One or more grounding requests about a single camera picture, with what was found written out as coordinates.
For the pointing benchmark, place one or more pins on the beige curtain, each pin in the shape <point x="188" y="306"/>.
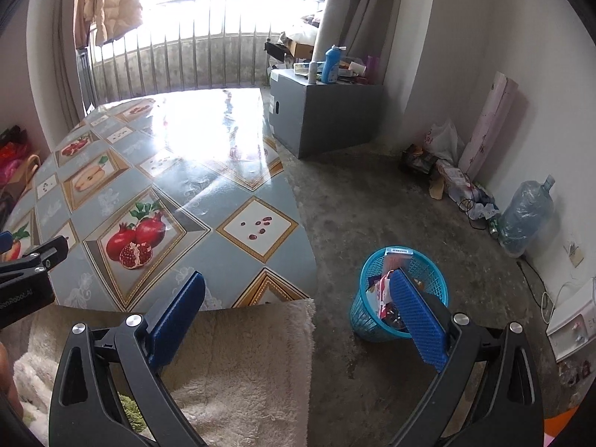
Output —
<point x="372" y="9"/>

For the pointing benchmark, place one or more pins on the white plastic bag red print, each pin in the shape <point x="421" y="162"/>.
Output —
<point x="444" y="142"/>

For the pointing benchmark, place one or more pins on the person's left forearm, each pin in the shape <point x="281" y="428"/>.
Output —
<point x="9" y="382"/>

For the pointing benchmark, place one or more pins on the grey cabinet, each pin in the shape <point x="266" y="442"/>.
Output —
<point x="326" y="116"/>

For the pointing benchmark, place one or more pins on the white fluffy blanket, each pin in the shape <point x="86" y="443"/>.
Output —
<point x="233" y="372"/>

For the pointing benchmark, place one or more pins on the light blue white box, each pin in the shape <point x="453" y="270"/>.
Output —
<point x="399" y="252"/>

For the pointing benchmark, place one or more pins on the red white snack bag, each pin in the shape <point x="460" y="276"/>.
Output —
<point x="384" y="295"/>

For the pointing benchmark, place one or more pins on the beige hanging jacket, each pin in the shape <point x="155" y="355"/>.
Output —
<point x="109" y="0"/>

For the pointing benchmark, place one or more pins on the dark snack box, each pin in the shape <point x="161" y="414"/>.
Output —
<point x="419" y="160"/>

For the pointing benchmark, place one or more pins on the white appliance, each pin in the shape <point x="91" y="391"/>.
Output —
<point x="575" y="316"/>

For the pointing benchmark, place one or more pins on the wall socket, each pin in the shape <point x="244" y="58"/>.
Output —
<point x="573" y="255"/>

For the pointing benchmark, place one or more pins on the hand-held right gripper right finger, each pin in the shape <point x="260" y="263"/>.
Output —
<point x="419" y="321"/>

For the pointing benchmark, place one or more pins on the blue bottle white cap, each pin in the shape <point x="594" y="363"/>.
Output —
<point x="331" y="67"/>

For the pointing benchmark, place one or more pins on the cardboard box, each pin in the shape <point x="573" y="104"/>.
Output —
<point x="302" y="49"/>

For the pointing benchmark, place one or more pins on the blue plastic mesh basket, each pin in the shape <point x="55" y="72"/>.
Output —
<point x="372" y="321"/>

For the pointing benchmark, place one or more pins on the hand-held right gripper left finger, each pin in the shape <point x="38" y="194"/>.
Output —
<point x="179" y="309"/>

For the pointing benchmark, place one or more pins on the small white bottle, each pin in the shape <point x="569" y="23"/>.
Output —
<point x="314" y="73"/>

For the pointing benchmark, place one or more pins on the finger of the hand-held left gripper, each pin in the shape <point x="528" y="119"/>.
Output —
<point x="42" y="254"/>
<point x="4" y="244"/>

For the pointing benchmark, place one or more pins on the fruit print tablecloth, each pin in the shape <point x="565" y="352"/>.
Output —
<point x="186" y="195"/>

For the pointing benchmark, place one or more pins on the metal balcony railing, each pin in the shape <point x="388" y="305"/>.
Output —
<point x="186" y="56"/>

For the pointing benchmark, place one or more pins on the purple cup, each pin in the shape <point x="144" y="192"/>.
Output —
<point x="372" y="70"/>

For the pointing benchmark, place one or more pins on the large blue water jug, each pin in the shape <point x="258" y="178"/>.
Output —
<point x="526" y="216"/>

